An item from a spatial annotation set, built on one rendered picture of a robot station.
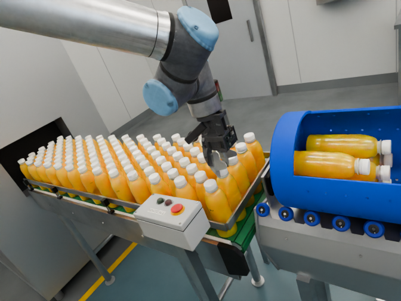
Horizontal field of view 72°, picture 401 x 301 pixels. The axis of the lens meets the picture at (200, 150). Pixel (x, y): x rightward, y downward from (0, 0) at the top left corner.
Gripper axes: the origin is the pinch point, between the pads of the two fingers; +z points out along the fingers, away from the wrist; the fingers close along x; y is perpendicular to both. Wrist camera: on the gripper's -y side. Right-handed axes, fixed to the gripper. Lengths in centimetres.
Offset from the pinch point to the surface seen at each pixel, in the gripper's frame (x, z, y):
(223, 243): -12.6, 20.9, 1.2
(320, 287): 14, 71, 19
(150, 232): -25.0, 7.3, -14.0
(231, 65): 338, 51, -191
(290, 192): -5.2, 1.9, 24.2
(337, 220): -1.3, 13.3, 33.6
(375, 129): 22.3, -0.7, 40.4
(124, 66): 290, 2, -387
